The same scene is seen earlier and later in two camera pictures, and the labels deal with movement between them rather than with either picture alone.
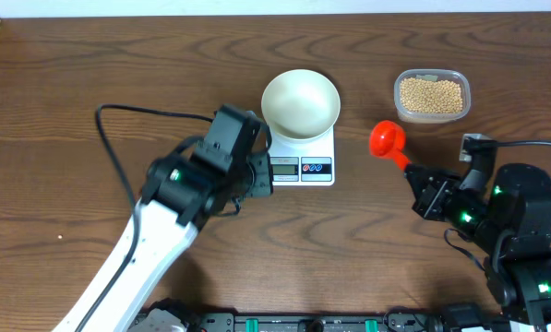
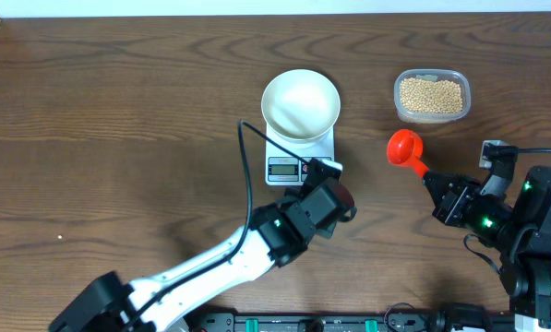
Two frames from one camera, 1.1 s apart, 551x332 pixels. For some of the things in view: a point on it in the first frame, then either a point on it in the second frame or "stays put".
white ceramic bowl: x=301 y=104 stays put
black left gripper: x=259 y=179 to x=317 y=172
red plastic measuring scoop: x=387 y=140 to x=405 y=148
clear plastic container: x=431 y=96 stays put
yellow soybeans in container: x=430 y=96 stays put
